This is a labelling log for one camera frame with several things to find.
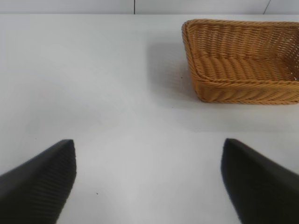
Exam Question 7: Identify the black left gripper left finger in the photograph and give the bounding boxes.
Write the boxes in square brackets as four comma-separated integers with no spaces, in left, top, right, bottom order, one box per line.
[0,139,78,224]

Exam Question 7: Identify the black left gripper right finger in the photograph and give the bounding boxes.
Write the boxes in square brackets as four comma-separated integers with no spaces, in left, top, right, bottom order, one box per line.
[220,138,299,224]

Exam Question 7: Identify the tan woven wicker basket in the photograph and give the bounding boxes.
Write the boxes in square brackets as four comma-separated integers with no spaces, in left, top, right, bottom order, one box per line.
[181,19,299,105]

